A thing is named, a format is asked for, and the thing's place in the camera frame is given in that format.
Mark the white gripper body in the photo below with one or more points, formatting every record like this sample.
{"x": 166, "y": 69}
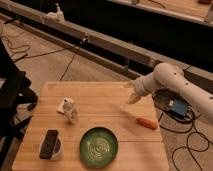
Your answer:
{"x": 139, "y": 87}

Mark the black phone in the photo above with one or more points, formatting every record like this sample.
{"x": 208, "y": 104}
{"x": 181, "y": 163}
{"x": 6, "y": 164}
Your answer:
{"x": 48, "y": 144}

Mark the white cup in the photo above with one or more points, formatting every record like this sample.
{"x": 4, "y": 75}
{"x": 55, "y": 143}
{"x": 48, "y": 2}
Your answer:
{"x": 57, "y": 151}

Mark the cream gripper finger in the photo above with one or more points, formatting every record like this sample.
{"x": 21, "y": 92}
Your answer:
{"x": 134, "y": 98}
{"x": 129, "y": 84}

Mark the green ceramic plate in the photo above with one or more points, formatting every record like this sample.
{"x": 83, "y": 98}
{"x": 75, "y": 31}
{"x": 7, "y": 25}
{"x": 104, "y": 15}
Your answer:
{"x": 98, "y": 147}

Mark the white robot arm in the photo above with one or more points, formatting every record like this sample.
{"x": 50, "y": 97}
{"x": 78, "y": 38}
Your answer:
{"x": 169, "y": 76}

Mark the blue electronic box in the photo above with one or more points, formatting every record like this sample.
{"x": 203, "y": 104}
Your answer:
{"x": 178, "y": 108}

